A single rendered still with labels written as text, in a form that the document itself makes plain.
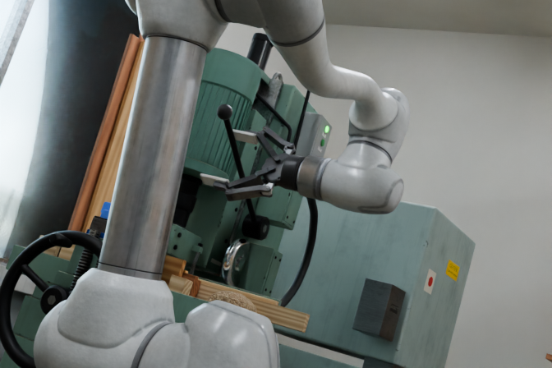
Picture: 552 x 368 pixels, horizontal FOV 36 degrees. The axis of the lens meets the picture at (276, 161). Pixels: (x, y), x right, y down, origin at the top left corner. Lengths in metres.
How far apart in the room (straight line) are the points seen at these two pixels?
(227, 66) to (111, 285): 0.88
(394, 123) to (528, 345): 2.38
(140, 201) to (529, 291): 2.94
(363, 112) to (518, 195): 2.51
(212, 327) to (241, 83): 0.95
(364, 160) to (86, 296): 0.67
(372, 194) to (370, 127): 0.14
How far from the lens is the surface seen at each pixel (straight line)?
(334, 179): 1.71
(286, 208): 2.14
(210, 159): 2.00
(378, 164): 1.72
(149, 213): 1.31
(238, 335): 1.21
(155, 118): 1.32
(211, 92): 2.03
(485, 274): 4.12
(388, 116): 1.74
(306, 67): 1.42
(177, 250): 2.02
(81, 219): 3.49
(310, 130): 2.29
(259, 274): 2.10
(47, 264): 2.01
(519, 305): 4.05
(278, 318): 1.89
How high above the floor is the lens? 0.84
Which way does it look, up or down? 12 degrees up
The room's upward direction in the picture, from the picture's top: 17 degrees clockwise
